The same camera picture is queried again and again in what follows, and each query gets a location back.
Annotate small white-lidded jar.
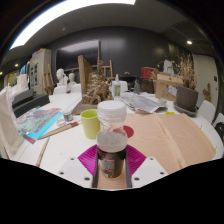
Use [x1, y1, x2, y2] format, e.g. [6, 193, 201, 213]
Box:
[62, 109, 75, 123]

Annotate black wall screen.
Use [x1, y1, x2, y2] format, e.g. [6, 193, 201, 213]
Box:
[54, 39, 101, 73]

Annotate white plaster figure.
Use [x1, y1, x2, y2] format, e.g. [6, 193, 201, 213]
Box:
[163, 59, 176, 76]

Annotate brown cardboard box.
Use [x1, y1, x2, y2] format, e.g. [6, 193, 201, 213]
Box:
[154, 71, 184, 103]

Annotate black flat cases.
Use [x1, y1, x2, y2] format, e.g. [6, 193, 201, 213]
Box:
[11, 88, 51, 118]

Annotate black backpack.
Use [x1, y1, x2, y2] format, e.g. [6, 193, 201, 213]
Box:
[214, 121, 224, 143]

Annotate golden relief sculpture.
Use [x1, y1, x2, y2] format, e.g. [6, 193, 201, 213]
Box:
[71, 54, 115, 116]

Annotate white plaster bust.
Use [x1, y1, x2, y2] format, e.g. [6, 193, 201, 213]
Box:
[55, 68, 69, 88]
[67, 72, 77, 91]

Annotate wooden brush with red ferrule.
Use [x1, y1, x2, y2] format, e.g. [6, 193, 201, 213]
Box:
[39, 121, 80, 140]

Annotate white round lid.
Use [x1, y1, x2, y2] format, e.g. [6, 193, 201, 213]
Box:
[56, 119, 68, 128]

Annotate wooden easel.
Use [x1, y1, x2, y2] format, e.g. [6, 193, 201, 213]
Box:
[96, 59, 115, 81]
[41, 63, 56, 96]

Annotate wooden figure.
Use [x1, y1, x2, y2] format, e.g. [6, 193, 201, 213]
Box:
[202, 82, 213, 103]

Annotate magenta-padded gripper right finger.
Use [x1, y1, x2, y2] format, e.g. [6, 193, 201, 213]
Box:
[125, 144, 169, 190]

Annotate yellow-green mug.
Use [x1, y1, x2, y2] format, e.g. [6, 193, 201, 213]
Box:
[79, 108, 101, 140]

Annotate dry plant in grey pot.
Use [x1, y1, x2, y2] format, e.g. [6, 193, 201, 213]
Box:
[174, 53, 200, 113]

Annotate white green-label squeeze bottle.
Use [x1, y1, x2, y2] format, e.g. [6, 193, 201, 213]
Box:
[113, 73, 122, 98]

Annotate grey newspaper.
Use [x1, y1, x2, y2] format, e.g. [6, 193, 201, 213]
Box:
[119, 92, 166, 114]

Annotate white-capped dark-label drink bottle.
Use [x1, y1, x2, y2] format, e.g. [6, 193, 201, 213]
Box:
[95, 99, 129, 180]

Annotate red box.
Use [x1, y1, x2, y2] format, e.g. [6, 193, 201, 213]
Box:
[140, 66, 156, 80]

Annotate white plastic chair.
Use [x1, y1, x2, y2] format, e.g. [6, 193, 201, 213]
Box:
[213, 112, 224, 141]
[109, 80, 129, 96]
[198, 99, 217, 125]
[70, 83, 83, 94]
[53, 85, 68, 96]

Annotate small pale cup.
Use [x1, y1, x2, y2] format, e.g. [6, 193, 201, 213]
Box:
[157, 97, 168, 108]

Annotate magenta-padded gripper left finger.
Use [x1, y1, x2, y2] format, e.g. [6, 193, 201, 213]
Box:
[55, 144, 100, 189]

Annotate beige shelf cabinet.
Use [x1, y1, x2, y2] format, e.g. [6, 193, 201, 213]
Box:
[29, 48, 53, 96]

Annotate thin wooden stick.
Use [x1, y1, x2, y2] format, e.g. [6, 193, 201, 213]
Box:
[35, 136, 51, 168]

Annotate white canvas panel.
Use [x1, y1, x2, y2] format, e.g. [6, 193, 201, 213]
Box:
[0, 85, 26, 160]

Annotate grey plant saucer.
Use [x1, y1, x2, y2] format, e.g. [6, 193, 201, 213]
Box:
[172, 101, 199, 118]

